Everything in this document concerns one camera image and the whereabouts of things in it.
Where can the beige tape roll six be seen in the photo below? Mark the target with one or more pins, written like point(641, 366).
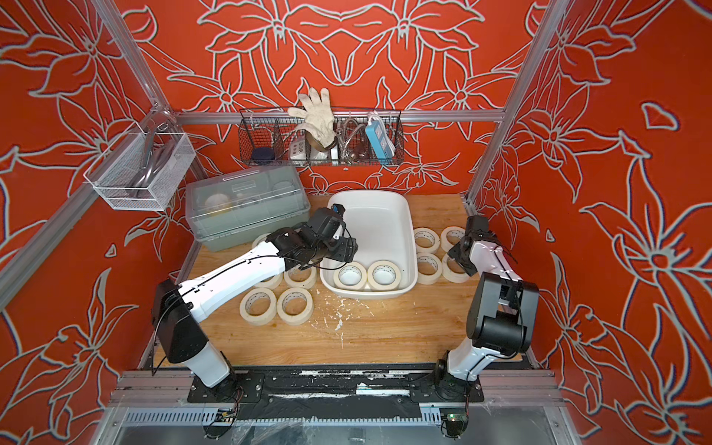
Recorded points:
point(384, 276)

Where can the beige tape roll two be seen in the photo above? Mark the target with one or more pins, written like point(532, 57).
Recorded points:
point(270, 283)

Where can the grey lidded storage box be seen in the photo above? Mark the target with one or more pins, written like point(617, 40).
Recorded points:
point(234, 209)

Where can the beige tape roll four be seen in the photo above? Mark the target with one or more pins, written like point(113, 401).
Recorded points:
point(458, 277)

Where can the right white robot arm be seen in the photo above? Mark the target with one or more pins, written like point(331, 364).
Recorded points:
point(502, 314)

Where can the white power strip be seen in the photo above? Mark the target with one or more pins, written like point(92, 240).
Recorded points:
point(297, 151)

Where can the beige tape roll five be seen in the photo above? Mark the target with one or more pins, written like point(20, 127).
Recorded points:
point(429, 268)

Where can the beige tape roll three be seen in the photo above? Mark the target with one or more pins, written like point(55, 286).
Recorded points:
point(258, 307)

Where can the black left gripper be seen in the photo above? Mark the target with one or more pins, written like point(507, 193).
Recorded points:
point(348, 250)

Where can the beige tape roll ten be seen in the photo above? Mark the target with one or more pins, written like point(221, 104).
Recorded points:
point(451, 236)

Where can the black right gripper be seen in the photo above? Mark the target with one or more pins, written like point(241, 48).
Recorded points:
point(455, 250)

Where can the blue box in basket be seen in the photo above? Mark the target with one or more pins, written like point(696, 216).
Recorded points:
point(377, 134)

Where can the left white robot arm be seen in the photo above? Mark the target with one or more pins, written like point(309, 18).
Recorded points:
point(179, 309)

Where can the white plastic tray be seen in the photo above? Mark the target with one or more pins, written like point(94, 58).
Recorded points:
point(381, 222)

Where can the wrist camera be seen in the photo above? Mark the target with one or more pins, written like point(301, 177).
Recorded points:
point(326, 221)
point(477, 226)

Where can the dark blue round lid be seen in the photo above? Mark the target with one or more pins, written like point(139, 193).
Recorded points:
point(263, 155)

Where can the beige tape roll twelve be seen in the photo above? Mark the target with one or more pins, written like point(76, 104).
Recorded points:
point(352, 276)

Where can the beige tape roll nine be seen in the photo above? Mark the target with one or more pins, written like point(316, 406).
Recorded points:
point(295, 306)

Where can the black wire basket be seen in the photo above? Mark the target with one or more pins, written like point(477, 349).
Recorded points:
point(347, 137)

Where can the beige tape roll eleven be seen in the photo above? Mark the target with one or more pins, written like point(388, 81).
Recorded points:
point(426, 240)

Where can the white work glove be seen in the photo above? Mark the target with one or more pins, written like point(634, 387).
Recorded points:
point(317, 116)

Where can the beige tape roll seven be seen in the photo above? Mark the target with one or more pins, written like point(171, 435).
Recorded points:
point(260, 239)

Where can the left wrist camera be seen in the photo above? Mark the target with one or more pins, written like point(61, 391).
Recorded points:
point(326, 221)

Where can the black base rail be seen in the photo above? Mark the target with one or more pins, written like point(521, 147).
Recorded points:
point(398, 392)

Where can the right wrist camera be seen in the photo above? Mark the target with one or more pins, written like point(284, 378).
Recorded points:
point(477, 226)

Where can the white wire basket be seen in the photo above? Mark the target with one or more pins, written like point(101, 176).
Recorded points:
point(142, 170)

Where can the beige tape roll eight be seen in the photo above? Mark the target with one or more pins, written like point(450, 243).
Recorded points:
point(302, 279)

